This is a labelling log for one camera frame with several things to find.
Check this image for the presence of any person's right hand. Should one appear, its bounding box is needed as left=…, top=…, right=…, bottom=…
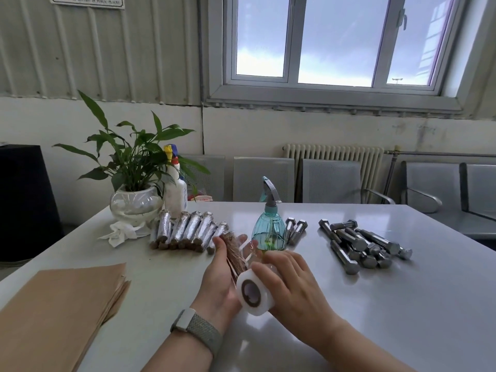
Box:
left=251, top=250, right=348, bottom=351

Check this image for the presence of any person's left hand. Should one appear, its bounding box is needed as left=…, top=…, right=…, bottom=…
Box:
left=190, top=234, right=259, bottom=334

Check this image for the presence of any white cling film roll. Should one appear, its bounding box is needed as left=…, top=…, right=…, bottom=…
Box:
left=235, top=268, right=276, bottom=317

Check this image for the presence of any brown paper sheet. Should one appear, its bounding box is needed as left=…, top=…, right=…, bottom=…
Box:
left=220, top=232, right=253, bottom=285

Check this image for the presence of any row of bolts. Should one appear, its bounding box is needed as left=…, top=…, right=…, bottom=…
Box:
left=149, top=209, right=230, bottom=254

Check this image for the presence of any teal spray bottle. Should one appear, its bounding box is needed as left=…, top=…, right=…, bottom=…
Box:
left=252, top=176, right=288, bottom=252

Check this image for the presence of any pile of steel bolts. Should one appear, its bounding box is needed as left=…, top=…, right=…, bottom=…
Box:
left=285, top=216, right=413, bottom=275

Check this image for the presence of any stack of brown paper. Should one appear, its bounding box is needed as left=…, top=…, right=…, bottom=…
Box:
left=0, top=262, right=132, bottom=372

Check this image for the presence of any person's left forearm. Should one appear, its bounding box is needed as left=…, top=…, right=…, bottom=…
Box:
left=141, top=331, right=216, bottom=372

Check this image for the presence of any smartwatch with grey band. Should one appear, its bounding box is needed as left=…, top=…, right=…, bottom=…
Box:
left=170, top=307, right=224, bottom=357

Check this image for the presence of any white spray bottle colourful nozzle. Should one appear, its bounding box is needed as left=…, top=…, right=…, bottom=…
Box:
left=162, top=144, right=189, bottom=220

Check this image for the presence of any crumpled white tissue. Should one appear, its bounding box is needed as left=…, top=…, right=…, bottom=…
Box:
left=98, top=220, right=151, bottom=249

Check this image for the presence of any clear glass plant pot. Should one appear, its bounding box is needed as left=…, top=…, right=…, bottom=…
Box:
left=110, top=184, right=163, bottom=225

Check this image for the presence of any grey metal chair with armrest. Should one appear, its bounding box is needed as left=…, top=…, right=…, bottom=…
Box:
left=302, top=158, right=396, bottom=205

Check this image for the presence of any green leafy plant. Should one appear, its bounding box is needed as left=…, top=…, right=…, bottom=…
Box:
left=52, top=90, right=211, bottom=194

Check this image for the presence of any grey metal bench seat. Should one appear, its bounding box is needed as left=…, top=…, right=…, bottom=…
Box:
left=459, top=163, right=496, bottom=239
left=400, top=161, right=464, bottom=213

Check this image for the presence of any white framed window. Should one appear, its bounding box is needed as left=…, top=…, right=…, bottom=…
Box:
left=203, top=0, right=496, bottom=117

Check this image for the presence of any white wall radiator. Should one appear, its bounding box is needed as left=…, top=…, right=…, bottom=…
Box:
left=283, top=144, right=384, bottom=202

